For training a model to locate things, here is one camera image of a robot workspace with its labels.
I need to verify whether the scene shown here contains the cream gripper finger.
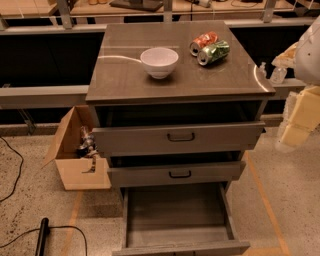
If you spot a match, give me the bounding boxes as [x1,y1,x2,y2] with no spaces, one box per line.
[279,86,320,148]

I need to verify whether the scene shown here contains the green soda can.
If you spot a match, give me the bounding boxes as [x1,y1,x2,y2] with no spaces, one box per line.
[197,40,230,66]

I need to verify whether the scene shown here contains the red coke can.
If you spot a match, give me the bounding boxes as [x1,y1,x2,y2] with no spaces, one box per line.
[189,31,218,56]

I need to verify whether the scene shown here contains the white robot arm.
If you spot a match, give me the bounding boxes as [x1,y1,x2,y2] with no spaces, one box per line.
[272,16,320,152]

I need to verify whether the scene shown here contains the grey top drawer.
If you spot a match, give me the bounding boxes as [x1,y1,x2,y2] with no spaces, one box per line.
[93,121,264,157]

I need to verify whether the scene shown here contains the grey drawer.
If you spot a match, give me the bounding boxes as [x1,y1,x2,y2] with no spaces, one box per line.
[112,183,250,256]
[93,121,264,157]
[107,161,246,187]

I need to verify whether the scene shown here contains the grey drawer cabinet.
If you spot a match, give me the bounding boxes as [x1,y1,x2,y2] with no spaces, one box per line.
[85,20,277,256]

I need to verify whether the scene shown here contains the grey bottom drawer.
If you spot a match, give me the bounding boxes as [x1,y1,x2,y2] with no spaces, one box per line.
[112,183,250,256]

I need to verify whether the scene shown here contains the grey middle drawer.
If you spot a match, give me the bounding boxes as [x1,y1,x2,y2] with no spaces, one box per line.
[107,161,246,187]

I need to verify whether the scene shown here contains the clear sanitizer bottle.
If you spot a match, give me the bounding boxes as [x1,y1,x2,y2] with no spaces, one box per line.
[270,67,287,84]

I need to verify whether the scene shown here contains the small clear pump bottle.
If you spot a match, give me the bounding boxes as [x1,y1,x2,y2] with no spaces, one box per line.
[259,62,267,78]

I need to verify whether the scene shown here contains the white ceramic bowl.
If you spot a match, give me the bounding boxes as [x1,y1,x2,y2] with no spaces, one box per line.
[140,47,179,79]

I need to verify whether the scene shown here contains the black tray on desk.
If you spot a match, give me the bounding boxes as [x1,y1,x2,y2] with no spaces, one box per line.
[110,0,163,12]

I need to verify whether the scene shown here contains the crumpled wrappers in box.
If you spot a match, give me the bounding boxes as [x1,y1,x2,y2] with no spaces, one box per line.
[76,126,98,158]

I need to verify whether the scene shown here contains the cardboard box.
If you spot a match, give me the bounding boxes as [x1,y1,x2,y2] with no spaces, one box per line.
[43,105,111,190]

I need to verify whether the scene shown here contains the black cylindrical plug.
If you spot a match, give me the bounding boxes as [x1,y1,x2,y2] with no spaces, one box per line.
[35,218,50,256]

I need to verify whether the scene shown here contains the metal railing frame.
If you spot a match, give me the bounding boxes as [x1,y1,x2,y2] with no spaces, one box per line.
[0,0,319,133]

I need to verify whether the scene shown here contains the black power cable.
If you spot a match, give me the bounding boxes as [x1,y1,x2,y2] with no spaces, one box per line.
[0,135,25,203]

